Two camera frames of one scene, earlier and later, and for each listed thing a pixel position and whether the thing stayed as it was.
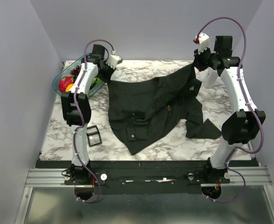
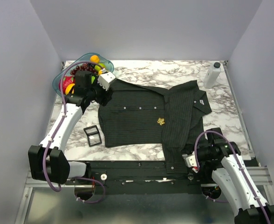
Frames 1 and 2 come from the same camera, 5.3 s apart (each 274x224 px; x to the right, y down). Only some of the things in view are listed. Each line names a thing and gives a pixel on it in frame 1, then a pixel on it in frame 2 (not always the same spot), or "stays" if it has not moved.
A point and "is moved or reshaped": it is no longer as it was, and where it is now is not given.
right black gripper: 197,62 to 200,162
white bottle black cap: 210,77 stays
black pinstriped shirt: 138,109 is moved or reshaped
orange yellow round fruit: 68,87 stays
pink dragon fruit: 64,81 stays
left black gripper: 107,78 to 104,100
